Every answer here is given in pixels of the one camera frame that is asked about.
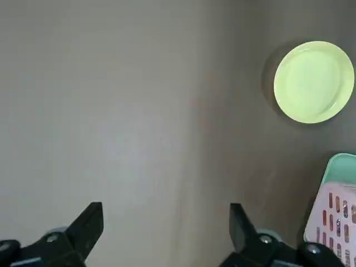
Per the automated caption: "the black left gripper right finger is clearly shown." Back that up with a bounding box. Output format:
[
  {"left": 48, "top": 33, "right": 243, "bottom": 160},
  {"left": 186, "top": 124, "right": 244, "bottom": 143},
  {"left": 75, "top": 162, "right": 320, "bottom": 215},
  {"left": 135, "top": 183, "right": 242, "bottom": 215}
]
[{"left": 216, "top": 202, "right": 345, "bottom": 267}]

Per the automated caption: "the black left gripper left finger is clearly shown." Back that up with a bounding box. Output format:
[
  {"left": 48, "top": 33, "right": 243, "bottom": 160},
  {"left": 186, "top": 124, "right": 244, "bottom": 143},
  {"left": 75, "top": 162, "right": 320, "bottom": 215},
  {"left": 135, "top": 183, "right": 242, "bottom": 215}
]
[{"left": 0, "top": 201, "right": 104, "bottom": 267}]

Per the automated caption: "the small pink slotted basket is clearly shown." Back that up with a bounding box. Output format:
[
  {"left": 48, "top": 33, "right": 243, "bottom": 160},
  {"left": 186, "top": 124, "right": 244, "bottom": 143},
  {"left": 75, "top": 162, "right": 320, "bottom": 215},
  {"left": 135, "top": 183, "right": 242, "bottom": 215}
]
[{"left": 304, "top": 182, "right": 356, "bottom": 267}]

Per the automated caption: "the green rectangular tray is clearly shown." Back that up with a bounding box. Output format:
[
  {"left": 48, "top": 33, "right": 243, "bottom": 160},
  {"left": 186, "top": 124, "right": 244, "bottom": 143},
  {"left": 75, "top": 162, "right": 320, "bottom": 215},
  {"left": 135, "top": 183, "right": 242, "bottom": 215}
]
[{"left": 302, "top": 152, "right": 356, "bottom": 244}]

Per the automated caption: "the yellow round plate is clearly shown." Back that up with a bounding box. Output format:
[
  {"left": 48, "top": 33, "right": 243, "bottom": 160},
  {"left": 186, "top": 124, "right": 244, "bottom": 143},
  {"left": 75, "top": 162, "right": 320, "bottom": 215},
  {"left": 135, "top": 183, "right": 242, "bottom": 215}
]
[{"left": 273, "top": 41, "right": 355, "bottom": 124}]

